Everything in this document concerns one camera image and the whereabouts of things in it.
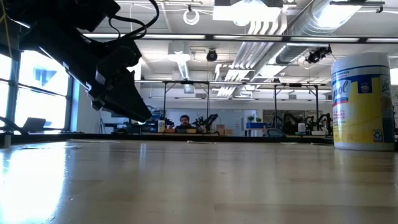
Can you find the black table frame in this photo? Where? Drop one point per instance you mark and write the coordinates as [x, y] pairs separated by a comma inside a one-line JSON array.
[[155, 137]]

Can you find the yellow white Lysol wipes canister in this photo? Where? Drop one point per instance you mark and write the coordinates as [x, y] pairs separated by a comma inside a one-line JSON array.
[[362, 102]]

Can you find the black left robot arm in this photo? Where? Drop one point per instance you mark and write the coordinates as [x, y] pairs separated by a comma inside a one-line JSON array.
[[62, 12]]

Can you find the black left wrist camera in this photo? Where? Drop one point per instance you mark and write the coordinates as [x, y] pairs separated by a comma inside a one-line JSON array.
[[119, 57]]

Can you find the blue storage bin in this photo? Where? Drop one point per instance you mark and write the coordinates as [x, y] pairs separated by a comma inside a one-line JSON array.
[[258, 125]]

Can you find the black chair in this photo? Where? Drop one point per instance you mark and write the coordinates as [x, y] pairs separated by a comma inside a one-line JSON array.
[[273, 133]]

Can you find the grey laptop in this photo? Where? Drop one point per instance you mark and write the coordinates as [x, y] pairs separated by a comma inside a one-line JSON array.
[[34, 124]]

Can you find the cardboard box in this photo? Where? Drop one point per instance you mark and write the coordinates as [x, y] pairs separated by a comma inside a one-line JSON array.
[[220, 129]]

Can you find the person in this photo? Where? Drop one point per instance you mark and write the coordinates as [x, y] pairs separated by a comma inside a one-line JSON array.
[[185, 121]]

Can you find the black station frame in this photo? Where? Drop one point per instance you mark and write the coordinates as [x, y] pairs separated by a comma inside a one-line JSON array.
[[164, 99], [275, 102]]

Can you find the black overhead camera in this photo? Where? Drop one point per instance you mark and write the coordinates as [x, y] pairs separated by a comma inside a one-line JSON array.
[[212, 55]]

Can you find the small distant Lysol canister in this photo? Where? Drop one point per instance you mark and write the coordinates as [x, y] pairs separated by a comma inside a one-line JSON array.
[[161, 126]]

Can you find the small distant white canister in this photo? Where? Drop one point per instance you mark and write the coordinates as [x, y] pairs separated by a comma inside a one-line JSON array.
[[301, 128]]

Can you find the green striped bandage packet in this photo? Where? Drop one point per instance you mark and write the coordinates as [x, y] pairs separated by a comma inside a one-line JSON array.
[[288, 143], [84, 141]]

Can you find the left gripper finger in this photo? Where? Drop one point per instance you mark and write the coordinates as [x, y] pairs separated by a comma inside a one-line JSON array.
[[97, 102], [130, 102]]

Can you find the black overhead light bar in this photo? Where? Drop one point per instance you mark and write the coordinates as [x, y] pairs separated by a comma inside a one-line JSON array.
[[210, 37]]

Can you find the small orange box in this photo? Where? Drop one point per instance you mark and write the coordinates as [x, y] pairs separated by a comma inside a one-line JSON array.
[[170, 130], [191, 131]]

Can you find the aluminium frame post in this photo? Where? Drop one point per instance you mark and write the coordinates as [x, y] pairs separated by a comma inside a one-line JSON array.
[[7, 140]]

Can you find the white ceiling light panel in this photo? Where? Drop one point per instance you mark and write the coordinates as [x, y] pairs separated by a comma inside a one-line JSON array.
[[247, 12]]

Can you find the silver ventilation duct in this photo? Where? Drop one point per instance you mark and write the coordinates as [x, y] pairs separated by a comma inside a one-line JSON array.
[[311, 21]]

